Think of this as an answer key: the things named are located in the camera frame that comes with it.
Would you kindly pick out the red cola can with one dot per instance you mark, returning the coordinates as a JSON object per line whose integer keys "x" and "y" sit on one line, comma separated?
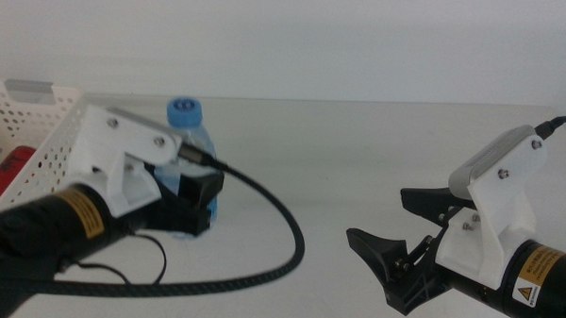
{"x": 4, "y": 182}

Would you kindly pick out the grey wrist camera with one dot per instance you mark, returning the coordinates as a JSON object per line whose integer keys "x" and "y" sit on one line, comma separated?
{"x": 481, "y": 166}
{"x": 147, "y": 122}

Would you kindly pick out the white perforated plastic basket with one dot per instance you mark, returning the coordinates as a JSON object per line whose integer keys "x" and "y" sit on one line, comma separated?
{"x": 68, "y": 91}

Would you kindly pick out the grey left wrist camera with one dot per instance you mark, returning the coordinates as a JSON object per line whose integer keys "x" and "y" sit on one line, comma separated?
{"x": 147, "y": 122}

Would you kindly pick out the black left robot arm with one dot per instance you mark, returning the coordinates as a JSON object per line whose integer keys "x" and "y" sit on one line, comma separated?
{"x": 25, "y": 230}

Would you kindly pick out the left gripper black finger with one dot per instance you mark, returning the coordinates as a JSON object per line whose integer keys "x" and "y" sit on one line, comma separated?
{"x": 201, "y": 189}

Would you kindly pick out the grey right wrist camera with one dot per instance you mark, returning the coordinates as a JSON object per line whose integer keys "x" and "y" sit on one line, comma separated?
{"x": 481, "y": 166}

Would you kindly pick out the clear water bottle blue cap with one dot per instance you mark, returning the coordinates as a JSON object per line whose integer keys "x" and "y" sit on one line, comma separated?
{"x": 185, "y": 113}

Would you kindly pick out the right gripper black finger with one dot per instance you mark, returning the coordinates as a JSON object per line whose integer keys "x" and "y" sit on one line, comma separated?
{"x": 374, "y": 249}
{"x": 428, "y": 199}

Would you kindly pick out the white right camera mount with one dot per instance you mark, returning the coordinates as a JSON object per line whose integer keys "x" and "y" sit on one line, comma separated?
{"x": 498, "y": 223}

